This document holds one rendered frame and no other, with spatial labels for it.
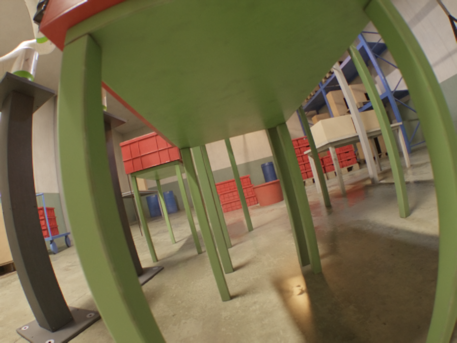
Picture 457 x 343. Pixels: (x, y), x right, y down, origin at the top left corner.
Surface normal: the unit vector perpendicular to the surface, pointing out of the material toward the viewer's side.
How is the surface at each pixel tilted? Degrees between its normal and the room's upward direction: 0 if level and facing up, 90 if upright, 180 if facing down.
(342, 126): 90
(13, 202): 90
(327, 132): 90
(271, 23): 180
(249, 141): 90
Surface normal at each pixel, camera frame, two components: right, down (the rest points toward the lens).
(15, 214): 0.95, -0.26
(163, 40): 0.26, 0.96
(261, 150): 0.00, -0.08
